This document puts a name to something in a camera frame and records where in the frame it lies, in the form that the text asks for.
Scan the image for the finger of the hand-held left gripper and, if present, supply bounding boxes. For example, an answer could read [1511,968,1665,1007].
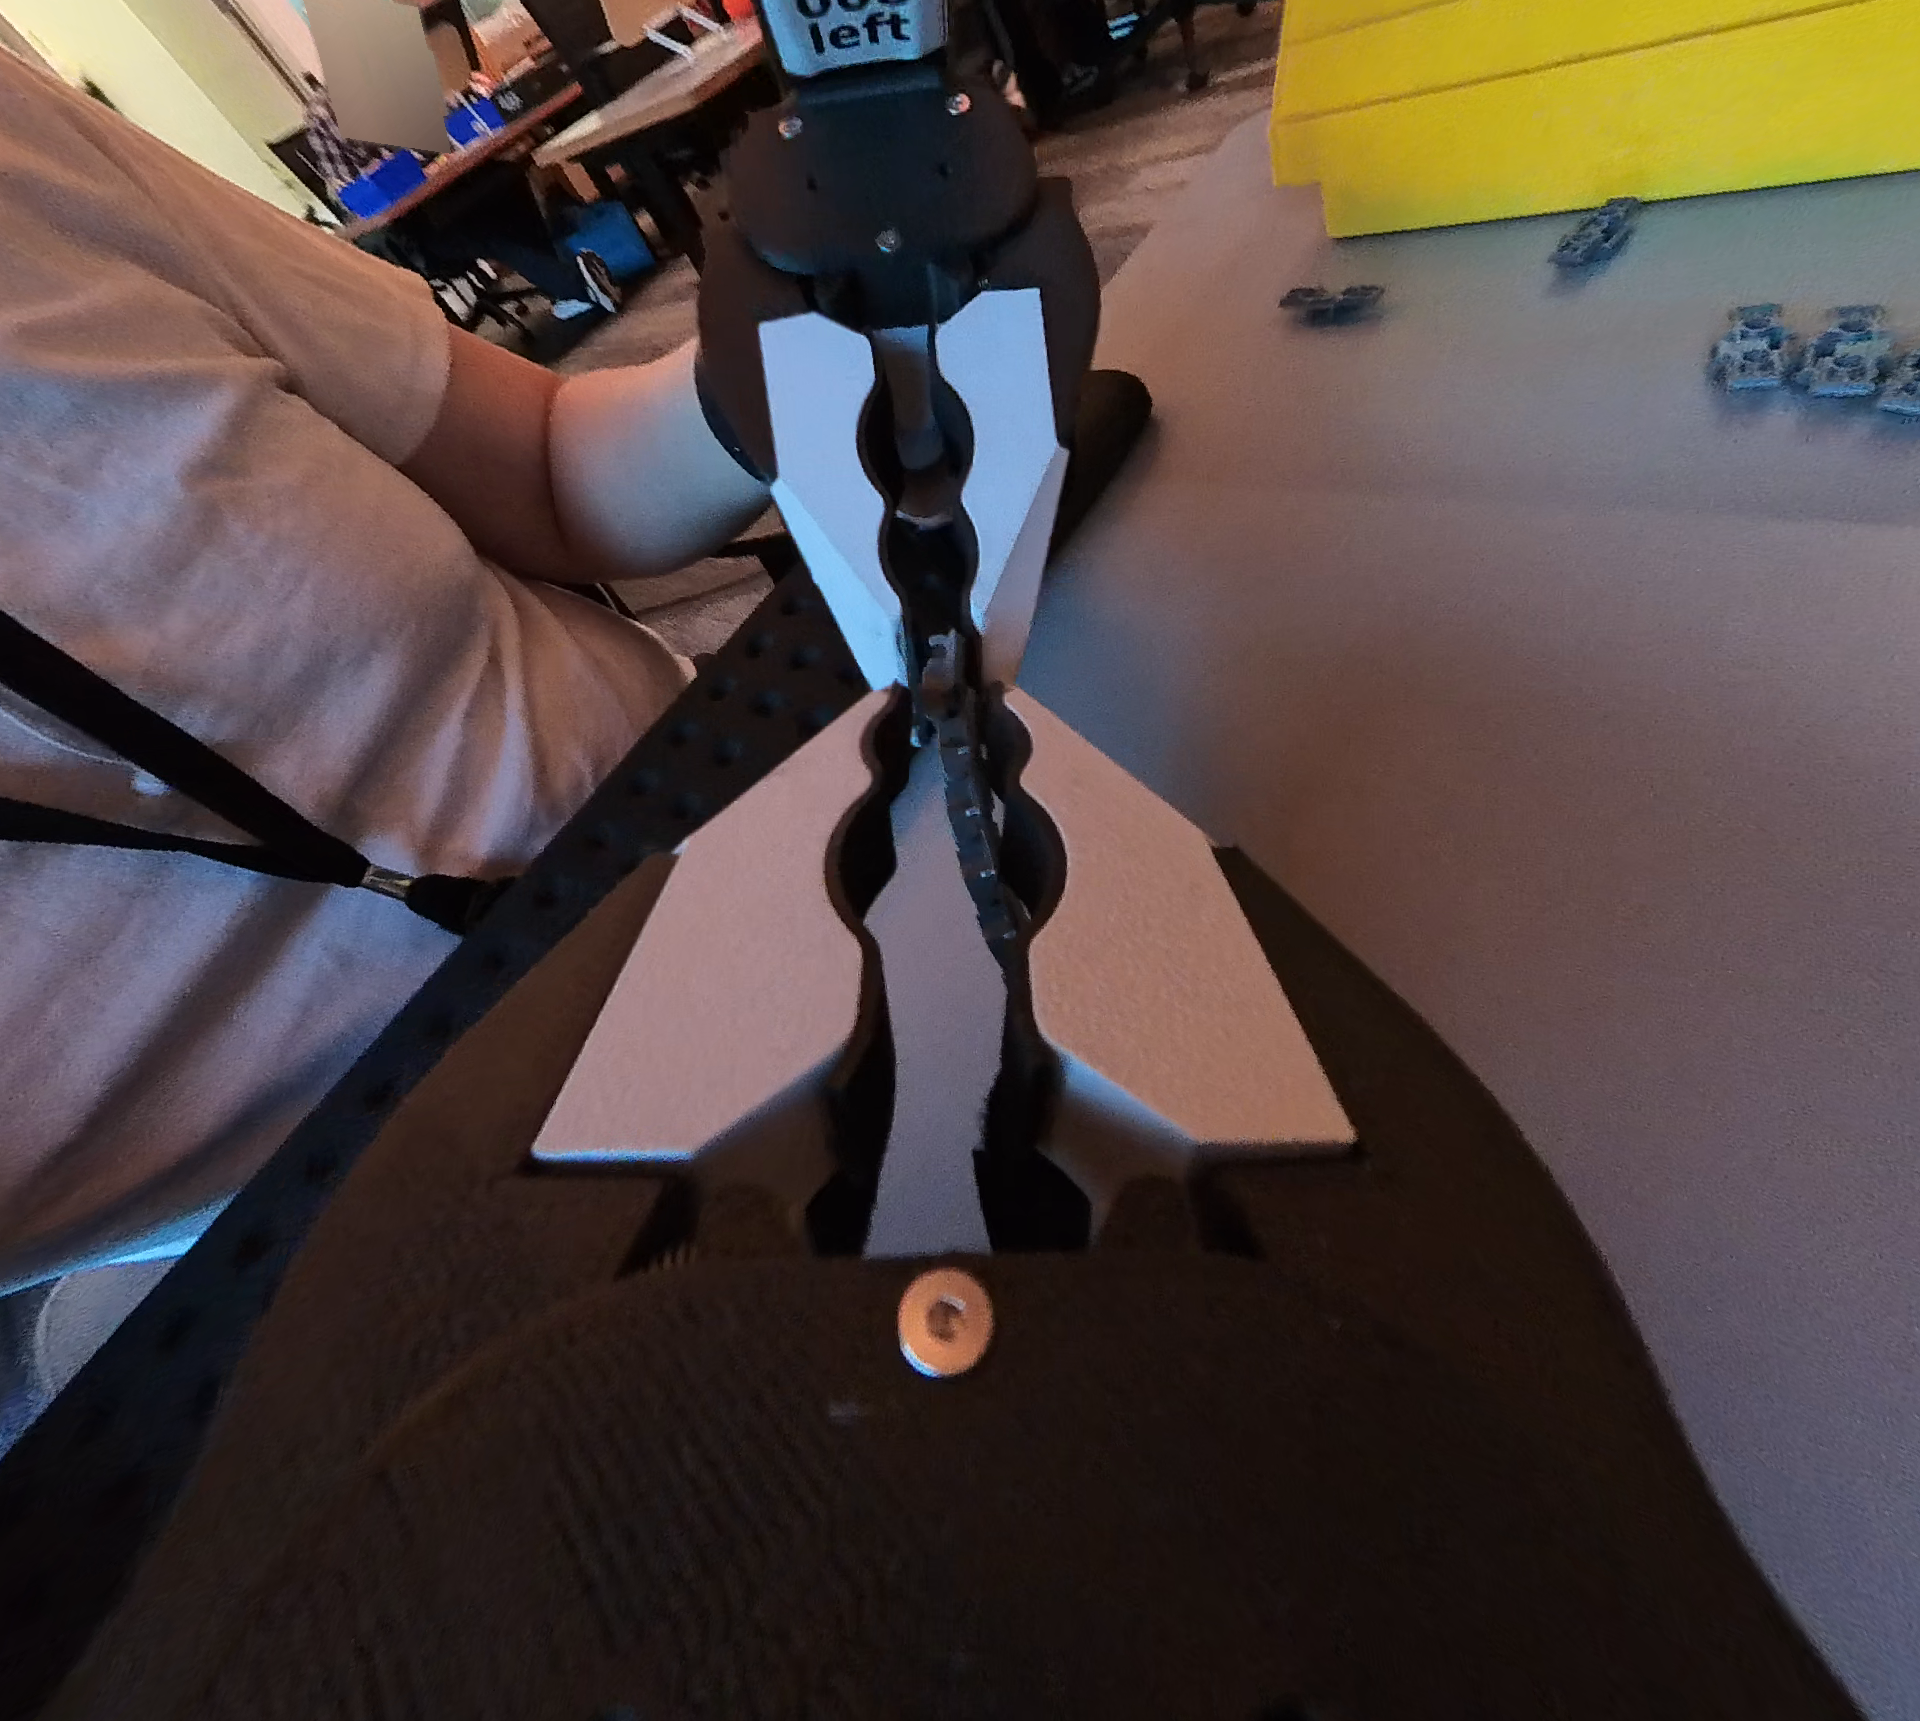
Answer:
[756,314,914,690]
[934,285,1073,683]

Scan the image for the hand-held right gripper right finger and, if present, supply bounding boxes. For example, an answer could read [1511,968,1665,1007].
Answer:
[978,687,1359,1255]

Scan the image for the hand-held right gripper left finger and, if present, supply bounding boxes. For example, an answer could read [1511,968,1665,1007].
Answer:
[532,687,918,1255]

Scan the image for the single grey track link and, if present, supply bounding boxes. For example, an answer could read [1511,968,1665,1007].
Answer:
[904,618,979,711]

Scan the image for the grey toy track chain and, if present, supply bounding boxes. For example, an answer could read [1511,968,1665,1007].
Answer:
[921,692,1051,1153]

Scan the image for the person's left forearm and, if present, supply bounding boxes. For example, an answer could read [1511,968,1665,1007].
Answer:
[395,327,782,582]

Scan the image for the grey desk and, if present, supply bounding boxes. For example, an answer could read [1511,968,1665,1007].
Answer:
[1020,108,1920,1708]

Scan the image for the black perforated chair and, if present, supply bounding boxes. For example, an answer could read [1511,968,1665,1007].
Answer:
[0,537,902,1708]

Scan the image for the yellow plastic bin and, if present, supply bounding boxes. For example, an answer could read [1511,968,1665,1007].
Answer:
[1266,0,1920,240]

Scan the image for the scattered loose track links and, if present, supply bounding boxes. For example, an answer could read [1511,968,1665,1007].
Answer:
[1278,195,1920,420]

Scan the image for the black harness strap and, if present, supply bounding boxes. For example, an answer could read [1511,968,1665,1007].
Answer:
[0,611,378,890]
[0,798,369,887]

